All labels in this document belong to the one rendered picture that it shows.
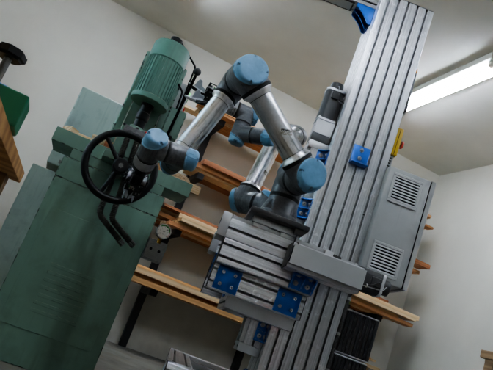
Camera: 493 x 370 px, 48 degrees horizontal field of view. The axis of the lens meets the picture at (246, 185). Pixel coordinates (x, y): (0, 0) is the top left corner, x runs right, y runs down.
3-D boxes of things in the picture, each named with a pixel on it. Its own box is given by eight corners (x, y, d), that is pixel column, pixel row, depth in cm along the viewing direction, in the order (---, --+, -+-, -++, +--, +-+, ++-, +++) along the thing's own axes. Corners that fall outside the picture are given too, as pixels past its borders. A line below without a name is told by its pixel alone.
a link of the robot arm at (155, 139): (169, 148, 175) (144, 139, 172) (158, 169, 182) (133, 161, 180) (172, 131, 180) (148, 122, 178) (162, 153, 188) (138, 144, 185)
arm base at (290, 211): (290, 231, 214) (298, 208, 217) (298, 225, 199) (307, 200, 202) (254, 217, 214) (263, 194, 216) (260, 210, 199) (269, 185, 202)
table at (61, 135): (49, 132, 211) (56, 118, 212) (52, 150, 239) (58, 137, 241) (193, 194, 224) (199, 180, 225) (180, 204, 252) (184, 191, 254)
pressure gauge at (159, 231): (152, 239, 219) (159, 221, 221) (150, 240, 222) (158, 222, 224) (166, 245, 220) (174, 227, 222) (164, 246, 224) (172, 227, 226)
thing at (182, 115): (161, 133, 268) (172, 106, 272) (158, 137, 276) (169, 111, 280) (176, 140, 270) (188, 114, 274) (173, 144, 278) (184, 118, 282)
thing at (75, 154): (68, 156, 220) (72, 147, 222) (69, 167, 240) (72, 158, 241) (161, 196, 229) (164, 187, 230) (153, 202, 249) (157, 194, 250)
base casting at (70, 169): (53, 174, 218) (63, 154, 220) (56, 194, 272) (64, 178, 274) (158, 218, 227) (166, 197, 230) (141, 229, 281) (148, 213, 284)
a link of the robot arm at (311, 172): (316, 186, 208) (244, 59, 204) (336, 180, 194) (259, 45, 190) (292, 202, 203) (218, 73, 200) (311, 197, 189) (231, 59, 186)
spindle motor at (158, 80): (131, 90, 240) (158, 31, 249) (128, 103, 257) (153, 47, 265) (169, 108, 244) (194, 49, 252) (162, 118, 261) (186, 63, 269)
